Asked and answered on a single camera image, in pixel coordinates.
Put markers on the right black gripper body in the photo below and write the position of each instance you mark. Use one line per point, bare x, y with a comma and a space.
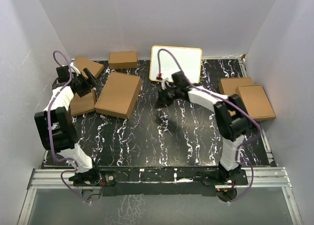
163, 96

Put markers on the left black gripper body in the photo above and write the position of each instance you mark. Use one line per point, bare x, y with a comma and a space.
85, 80

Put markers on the large cardboard box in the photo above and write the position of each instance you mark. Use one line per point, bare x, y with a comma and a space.
227, 86
119, 95

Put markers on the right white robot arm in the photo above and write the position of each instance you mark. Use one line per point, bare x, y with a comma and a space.
232, 118

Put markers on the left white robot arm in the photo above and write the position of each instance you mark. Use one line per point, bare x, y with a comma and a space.
55, 127

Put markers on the folded cardboard box back left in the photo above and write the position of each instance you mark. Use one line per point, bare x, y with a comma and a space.
94, 68

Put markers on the folded cardboard box back centre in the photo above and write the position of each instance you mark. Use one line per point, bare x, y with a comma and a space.
123, 60

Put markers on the small folded cardboard box right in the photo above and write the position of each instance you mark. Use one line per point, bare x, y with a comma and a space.
256, 102

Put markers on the black base bar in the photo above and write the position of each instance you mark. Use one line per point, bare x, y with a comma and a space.
165, 180

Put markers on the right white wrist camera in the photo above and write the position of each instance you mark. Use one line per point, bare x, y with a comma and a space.
164, 79

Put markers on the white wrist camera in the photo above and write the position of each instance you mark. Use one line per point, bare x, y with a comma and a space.
164, 79
74, 68

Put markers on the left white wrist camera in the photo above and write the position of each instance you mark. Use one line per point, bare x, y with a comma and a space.
74, 68

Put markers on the white board with yellow frame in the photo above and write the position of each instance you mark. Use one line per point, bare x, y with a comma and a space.
188, 58

